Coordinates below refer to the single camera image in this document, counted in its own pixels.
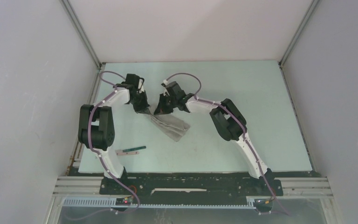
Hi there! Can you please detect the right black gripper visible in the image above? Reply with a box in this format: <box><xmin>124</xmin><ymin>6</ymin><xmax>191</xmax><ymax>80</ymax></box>
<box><xmin>154</xmin><ymin>93</ymin><xmax>178</xmax><ymax>116</ymax></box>

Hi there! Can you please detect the grey cloth napkin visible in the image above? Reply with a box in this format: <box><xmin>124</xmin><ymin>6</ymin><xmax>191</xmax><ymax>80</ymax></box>
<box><xmin>138</xmin><ymin>104</ymin><xmax>191</xmax><ymax>142</ymax></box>

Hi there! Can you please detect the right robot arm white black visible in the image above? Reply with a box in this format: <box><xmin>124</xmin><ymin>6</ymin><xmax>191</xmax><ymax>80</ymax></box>
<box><xmin>154</xmin><ymin>80</ymin><xmax>274</xmax><ymax>195</ymax></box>

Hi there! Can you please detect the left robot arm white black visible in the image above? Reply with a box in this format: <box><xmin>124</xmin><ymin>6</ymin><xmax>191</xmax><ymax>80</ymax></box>
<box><xmin>78</xmin><ymin>72</ymin><xmax>151</xmax><ymax>194</ymax></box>

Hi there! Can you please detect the left aluminium frame post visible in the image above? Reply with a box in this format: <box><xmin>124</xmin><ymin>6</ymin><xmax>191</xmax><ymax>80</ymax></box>
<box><xmin>60</xmin><ymin>0</ymin><xmax>102</xmax><ymax>69</ymax></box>

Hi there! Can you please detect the aluminium frame post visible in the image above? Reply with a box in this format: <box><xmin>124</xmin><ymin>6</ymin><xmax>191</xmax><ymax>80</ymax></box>
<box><xmin>60</xmin><ymin>0</ymin><xmax>102</xmax><ymax>69</ymax></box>
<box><xmin>279</xmin><ymin>0</ymin><xmax>321</xmax><ymax>69</ymax></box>

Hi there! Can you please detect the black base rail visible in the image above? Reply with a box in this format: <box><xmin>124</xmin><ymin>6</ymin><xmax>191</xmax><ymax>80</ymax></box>
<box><xmin>99</xmin><ymin>172</ymin><xmax>283</xmax><ymax>206</ymax></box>

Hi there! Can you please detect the white slotted cable duct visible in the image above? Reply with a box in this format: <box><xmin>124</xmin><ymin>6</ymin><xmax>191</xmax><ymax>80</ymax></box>
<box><xmin>62</xmin><ymin>197</ymin><xmax>272</xmax><ymax>210</ymax></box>

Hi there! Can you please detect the right aluminium frame post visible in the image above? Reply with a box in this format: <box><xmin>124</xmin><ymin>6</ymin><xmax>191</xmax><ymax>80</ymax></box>
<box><xmin>279</xmin><ymin>0</ymin><xmax>321</xmax><ymax>69</ymax></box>

